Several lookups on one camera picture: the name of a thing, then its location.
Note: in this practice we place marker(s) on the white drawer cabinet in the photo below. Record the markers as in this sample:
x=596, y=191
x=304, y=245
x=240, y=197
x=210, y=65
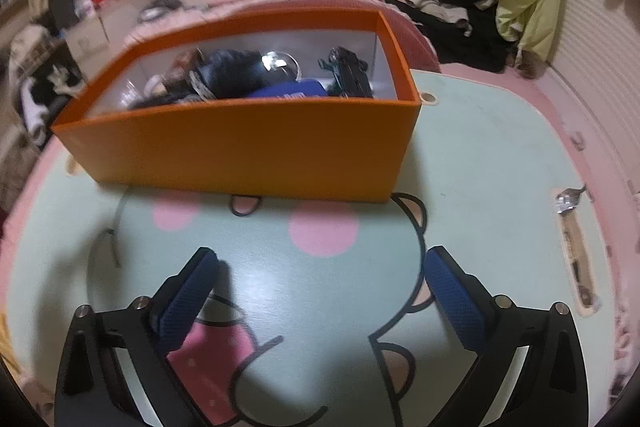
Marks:
x=90, y=37

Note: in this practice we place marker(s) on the dark pink cushion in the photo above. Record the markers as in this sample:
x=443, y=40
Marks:
x=417, y=42

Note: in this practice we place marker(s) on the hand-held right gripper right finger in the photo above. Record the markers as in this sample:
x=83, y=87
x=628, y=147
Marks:
x=455, y=297

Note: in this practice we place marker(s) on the blue square tin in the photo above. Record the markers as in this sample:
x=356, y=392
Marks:
x=295, y=89

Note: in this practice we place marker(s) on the silver metal cup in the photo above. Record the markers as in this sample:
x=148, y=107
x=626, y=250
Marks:
x=275, y=61

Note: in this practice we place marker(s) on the crumpled silver foil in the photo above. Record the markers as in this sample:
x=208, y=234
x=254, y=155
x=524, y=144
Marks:
x=567, y=199

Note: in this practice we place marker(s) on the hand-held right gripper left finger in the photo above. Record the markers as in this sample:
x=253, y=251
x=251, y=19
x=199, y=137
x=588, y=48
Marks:
x=185, y=302

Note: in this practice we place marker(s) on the white slatted panel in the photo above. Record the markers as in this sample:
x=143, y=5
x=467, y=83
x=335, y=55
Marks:
x=595, y=57

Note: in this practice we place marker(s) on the black lace cloth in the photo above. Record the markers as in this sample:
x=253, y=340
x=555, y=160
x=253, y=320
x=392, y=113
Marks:
x=230, y=72

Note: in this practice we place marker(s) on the brown playing card box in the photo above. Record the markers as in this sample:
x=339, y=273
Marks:
x=347, y=74

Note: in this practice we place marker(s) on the orange cardboard box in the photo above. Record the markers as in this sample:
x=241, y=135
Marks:
x=240, y=147

